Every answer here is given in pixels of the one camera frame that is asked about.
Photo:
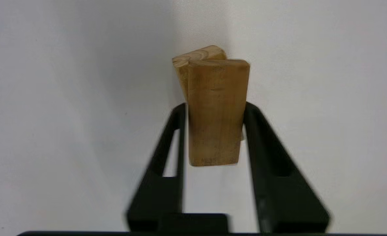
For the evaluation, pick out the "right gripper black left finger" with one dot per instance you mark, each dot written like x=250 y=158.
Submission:
x=162 y=196

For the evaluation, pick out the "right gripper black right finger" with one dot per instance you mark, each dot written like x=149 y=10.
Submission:
x=278 y=190

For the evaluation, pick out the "rectangular wooden building block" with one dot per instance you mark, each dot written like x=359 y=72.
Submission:
x=214 y=111

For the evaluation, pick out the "arched wooden building block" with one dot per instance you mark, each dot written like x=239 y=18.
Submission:
x=185 y=65

